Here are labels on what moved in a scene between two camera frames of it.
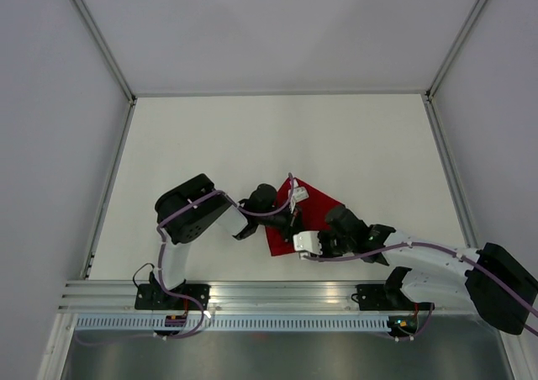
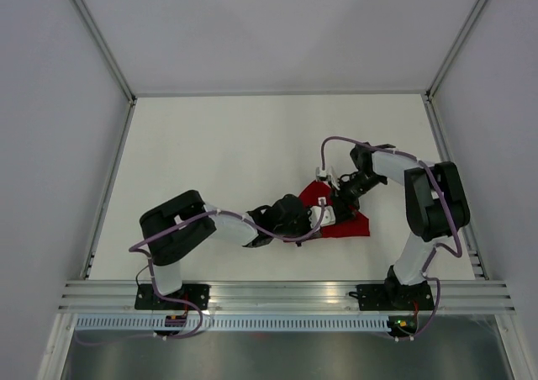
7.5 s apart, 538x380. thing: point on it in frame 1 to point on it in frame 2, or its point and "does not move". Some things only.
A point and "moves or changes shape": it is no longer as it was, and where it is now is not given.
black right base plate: (377, 298) does not move
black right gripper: (322, 234) to (340, 203)
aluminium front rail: (243, 298) does not move
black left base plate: (150, 296) does not move
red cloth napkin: (309, 214) moves or changes shape
